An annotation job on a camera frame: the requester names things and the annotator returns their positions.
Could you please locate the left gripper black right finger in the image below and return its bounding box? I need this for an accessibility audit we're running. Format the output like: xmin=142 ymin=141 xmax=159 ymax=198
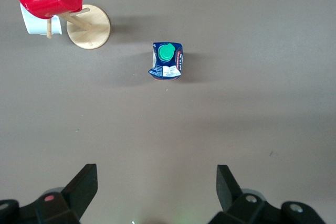
xmin=207 ymin=164 xmax=326 ymax=224

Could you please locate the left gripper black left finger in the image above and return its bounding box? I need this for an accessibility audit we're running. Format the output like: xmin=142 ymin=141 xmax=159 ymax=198
xmin=0 ymin=163 xmax=98 ymax=224

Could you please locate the small white cup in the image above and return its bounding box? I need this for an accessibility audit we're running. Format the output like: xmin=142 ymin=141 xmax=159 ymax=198
xmin=20 ymin=2 xmax=64 ymax=36

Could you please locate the wooden mug tree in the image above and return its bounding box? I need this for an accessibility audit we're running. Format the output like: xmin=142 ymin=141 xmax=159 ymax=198
xmin=0 ymin=0 xmax=111 ymax=50

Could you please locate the blue milk carton green cap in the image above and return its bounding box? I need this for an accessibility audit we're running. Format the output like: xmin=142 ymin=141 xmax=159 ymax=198
xmin=148 ymin=41 xmax=184 ymax=81

